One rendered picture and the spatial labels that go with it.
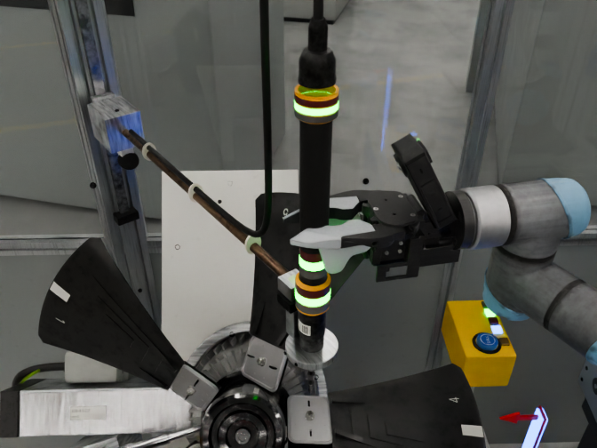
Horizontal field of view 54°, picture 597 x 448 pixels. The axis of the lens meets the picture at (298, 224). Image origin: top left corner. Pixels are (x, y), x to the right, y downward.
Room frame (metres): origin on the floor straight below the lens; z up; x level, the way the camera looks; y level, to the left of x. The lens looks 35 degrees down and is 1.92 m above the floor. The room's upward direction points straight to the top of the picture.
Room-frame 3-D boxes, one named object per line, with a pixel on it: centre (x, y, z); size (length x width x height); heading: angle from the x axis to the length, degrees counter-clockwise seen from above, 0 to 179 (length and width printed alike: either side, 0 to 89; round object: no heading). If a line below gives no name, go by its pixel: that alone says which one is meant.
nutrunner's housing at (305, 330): (0.54, -0.02, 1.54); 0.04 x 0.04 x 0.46
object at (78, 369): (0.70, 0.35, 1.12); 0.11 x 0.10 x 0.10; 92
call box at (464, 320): (0.84, -0.37, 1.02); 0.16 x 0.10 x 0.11; 2
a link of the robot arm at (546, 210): (0.59, -0.29, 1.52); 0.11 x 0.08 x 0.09; 102
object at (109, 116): (1.04, 0.36, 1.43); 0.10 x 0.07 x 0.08; 37
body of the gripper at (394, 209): (0.56, -0.14, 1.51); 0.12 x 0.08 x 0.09; 102
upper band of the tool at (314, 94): (0.54, -0.02, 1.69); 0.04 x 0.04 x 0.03
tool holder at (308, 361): (0.54, -0.01, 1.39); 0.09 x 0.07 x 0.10; 37
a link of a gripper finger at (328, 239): (0.51, -0.04, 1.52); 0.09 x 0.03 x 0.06; 110
